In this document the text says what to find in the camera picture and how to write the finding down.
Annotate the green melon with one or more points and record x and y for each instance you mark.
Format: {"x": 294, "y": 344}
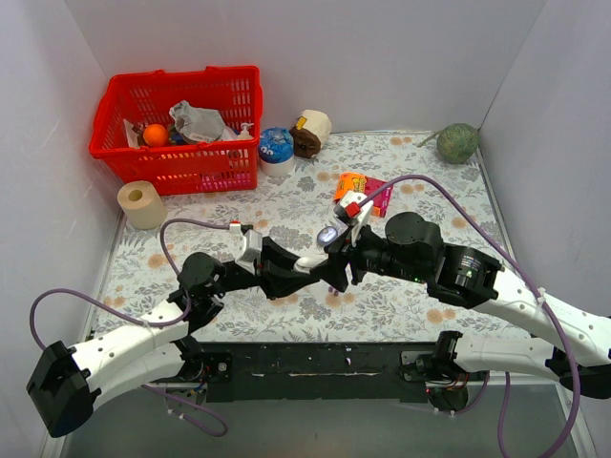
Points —
{"x": 456, "y": 143}

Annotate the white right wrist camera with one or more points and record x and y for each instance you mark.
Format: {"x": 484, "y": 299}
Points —
{"x": 352, "y": 210}

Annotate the brown white plush toy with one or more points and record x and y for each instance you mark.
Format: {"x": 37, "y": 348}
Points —
{"x": 310, "y": 133}

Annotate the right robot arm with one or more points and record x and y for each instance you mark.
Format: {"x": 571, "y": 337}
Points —
{"x": 566, "y": 344}

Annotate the white pump bottle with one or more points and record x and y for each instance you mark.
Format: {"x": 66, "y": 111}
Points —
{"x": 244, "y": 133}

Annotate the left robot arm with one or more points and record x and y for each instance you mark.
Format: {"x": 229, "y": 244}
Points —
{"x": 70, "y": 382}

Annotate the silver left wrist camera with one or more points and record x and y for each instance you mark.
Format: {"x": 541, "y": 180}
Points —
{"x": 252, "y": 247}

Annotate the beige paper roll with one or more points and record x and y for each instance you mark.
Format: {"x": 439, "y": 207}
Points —
{"x": 142, "y": 205}

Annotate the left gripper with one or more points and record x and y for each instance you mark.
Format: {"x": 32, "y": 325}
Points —
{"x": 266, "y": 269}

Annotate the grey crumpled bag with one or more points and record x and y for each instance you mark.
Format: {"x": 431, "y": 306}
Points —
{"x": 196, "y": 125}

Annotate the orange pink sponge box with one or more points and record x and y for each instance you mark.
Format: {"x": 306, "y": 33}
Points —
{"x": 365, "y": 185}

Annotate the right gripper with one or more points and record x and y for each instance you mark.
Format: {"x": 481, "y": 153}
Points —
{"x": 348, "y": 260}

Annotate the blue white cup container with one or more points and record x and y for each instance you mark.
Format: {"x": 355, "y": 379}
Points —
{"x": 276, "y": 152}

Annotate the floral table mat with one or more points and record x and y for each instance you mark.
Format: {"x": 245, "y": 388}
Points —
{"x": 292, "y": 210}

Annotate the purple earbud charging case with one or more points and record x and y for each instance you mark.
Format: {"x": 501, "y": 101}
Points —
{"x": 327, "y": 235}

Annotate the red plastic shopping basket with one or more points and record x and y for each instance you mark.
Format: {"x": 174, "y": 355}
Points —
{"x": 135, "y": 135}

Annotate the orange fruit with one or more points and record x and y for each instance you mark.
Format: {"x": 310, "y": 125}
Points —
{"x": 155, "y": 136}

